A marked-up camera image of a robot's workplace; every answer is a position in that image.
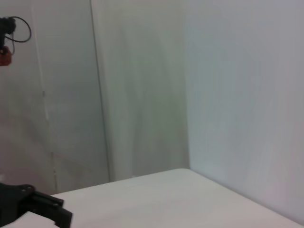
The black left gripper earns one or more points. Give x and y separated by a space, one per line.
12 199

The black mounted device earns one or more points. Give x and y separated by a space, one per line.
6 26

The red clamp block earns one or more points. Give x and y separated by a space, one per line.
4 57

